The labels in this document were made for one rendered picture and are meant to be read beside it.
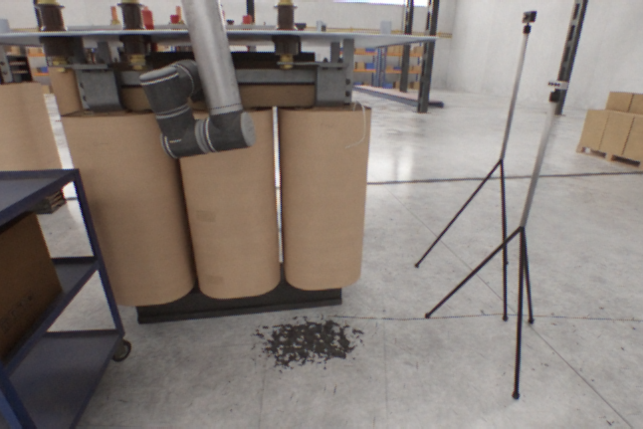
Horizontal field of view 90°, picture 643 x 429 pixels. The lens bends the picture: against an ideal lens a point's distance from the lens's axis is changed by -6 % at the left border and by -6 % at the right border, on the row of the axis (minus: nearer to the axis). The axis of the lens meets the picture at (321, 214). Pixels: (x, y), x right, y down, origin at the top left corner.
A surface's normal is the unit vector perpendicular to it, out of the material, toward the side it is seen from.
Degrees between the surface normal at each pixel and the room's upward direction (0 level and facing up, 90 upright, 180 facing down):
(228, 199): 90
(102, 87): 90
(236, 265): 90
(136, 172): 90
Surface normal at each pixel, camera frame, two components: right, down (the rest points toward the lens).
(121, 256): 0.18, 0.40
